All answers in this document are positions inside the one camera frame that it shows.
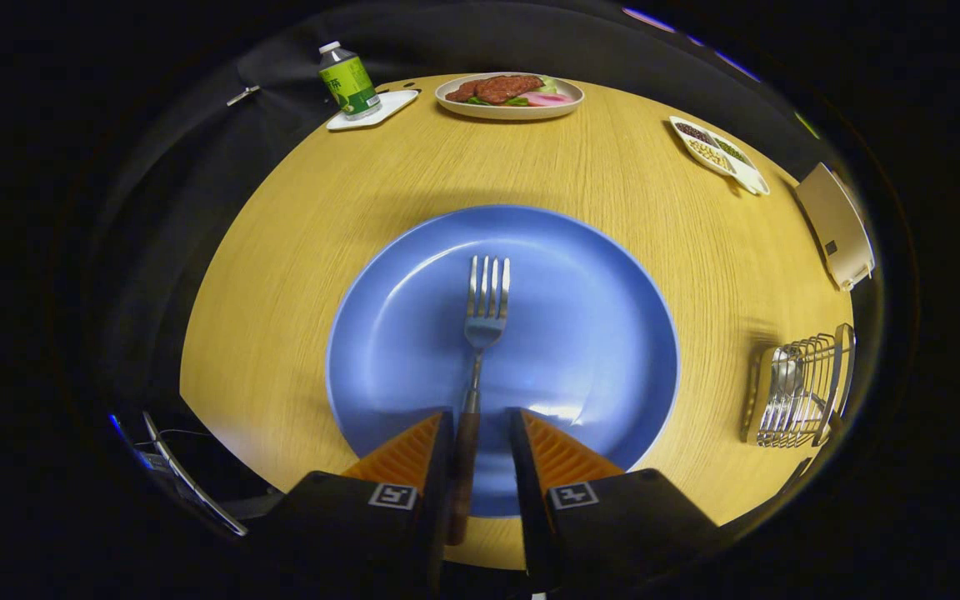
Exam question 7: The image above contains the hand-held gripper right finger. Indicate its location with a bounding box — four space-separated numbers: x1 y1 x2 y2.
507 407 723 588

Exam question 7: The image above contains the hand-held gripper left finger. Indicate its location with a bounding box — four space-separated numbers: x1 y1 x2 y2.
259 407 456 584

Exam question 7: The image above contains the wooden-handled metal fork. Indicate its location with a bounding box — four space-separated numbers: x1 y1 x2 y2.
445 255 512 547

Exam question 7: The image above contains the metal spoon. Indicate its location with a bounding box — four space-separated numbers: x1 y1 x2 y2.
772 358 806 434

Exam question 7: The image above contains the blue plate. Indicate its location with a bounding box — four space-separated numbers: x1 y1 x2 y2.
326 205 681 519

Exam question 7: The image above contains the white-edged laptop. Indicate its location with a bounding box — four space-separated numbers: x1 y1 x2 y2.
141 410 250 539

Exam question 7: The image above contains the white square coaster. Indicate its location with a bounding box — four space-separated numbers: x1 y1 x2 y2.
327 89 420 133

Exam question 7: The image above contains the white divided bean dish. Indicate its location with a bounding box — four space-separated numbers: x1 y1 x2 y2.
668 115 772 198

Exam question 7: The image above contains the plate of toy food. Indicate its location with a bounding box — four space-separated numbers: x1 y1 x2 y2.
434 72 586 122

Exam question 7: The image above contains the green drink bottle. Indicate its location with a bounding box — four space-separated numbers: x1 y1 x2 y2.
317 41 382 120

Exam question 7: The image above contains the cream toaster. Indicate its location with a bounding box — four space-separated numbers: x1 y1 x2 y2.
794 162 877 292

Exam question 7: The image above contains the metal wire basket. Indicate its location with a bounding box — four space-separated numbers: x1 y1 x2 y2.
740 323 856 449

